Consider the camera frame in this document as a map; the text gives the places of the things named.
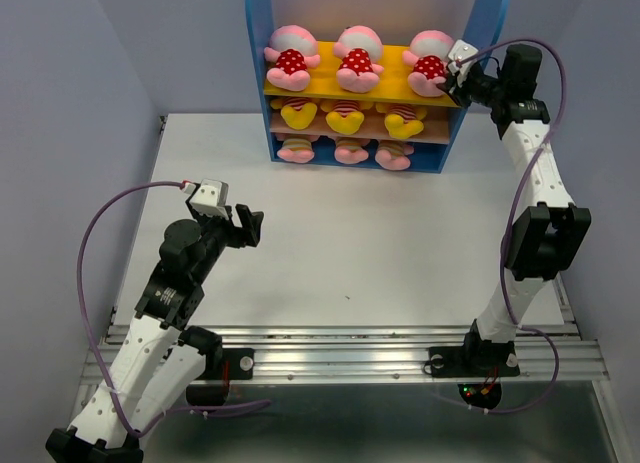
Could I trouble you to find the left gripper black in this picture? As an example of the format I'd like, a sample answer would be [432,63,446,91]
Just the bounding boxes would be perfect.
[186,196,263,282]

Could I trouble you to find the pink pig plush dotted dress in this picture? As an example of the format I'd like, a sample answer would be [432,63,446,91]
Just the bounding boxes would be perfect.
[402,30,454,98]

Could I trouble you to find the yellow bear plush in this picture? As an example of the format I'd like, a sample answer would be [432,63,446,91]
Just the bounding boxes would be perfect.
[375,103,428,140]
[270,96,320,130]
[320,99,373,135]

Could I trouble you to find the pink frog plush striped shirt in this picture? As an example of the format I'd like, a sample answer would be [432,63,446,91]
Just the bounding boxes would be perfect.
[276,133,319,164]

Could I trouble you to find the pink pig plush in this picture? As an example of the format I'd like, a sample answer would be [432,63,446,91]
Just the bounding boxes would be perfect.
[264,25,321,92]
[333,25,384,94]

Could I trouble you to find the pink plush striped body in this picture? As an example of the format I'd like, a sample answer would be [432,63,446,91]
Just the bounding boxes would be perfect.
[334,136,370,165]

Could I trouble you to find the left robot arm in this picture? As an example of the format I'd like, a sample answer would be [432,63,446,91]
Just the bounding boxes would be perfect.
[45,204,264,462]

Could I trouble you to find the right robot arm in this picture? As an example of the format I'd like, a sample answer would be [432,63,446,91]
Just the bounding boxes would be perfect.
[424,40,592,378]

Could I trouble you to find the brown lower shelf board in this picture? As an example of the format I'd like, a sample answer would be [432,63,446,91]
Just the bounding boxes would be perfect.
[269,114,450,145]

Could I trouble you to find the blue wooden toy shelf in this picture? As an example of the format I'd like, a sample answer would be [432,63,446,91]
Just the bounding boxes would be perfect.
[245,0,509,173]

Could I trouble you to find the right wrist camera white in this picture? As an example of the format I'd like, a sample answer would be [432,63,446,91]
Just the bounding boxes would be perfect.
[446,39,478,80]

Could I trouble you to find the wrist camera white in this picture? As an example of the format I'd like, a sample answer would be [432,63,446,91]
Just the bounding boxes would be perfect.
[446,39,478,80]
[181,179,230,219]

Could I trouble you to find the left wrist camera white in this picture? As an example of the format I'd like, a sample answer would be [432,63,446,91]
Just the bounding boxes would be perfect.
[181,179,230,219]

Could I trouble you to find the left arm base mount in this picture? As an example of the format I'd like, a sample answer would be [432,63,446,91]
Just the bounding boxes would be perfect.
[185,348,255,406]

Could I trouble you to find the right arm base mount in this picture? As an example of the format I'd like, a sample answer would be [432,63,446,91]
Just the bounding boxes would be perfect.
[423,346,520,410]

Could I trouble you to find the aluminium rail frame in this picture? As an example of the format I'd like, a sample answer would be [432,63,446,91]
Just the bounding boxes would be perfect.
[58,113,627,463]

